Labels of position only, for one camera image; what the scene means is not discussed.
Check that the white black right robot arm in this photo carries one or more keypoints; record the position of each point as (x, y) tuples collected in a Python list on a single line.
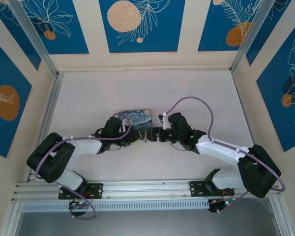
[(218, 150)]

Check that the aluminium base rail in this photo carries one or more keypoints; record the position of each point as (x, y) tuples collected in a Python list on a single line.
[(147, 188)]

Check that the blue wall panel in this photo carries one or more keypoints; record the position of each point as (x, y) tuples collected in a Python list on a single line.
[(280, 29), (12, 32)]

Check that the blue panel orange circle fern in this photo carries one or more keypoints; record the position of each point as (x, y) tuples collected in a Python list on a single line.
[(216, 24)]

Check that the blue panel small orange dot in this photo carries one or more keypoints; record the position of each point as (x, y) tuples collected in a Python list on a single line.
[(71, 29)]

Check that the blue panel large beige circle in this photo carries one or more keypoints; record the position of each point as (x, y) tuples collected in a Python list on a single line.
[(162, 37)]

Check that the small silver key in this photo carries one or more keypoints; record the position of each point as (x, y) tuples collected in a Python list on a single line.
[(144, 140)]

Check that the aluminium frame bar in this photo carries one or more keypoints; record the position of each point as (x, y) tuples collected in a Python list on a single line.
[(51, 105), (248, 118)]

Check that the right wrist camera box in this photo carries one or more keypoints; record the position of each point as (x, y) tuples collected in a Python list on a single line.
[(164, 120)]

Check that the aluminium frame post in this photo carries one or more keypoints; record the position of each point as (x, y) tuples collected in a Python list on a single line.
[(258, 32), (34, 37)]

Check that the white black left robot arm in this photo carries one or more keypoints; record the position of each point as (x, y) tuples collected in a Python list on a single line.
[(86, 146)]

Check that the small circuit board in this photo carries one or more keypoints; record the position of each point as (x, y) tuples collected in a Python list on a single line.
[(221, 204), (77, 203)]

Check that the blue panel orange circle flower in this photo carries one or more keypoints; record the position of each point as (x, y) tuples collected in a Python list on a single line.
[(5, 127)]

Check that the starry night painted tin box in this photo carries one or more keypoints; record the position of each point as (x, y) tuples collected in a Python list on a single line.
[(140, 119)]

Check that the blue panel dark circle flower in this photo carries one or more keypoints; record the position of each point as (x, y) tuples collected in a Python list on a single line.
[(273, 110)]

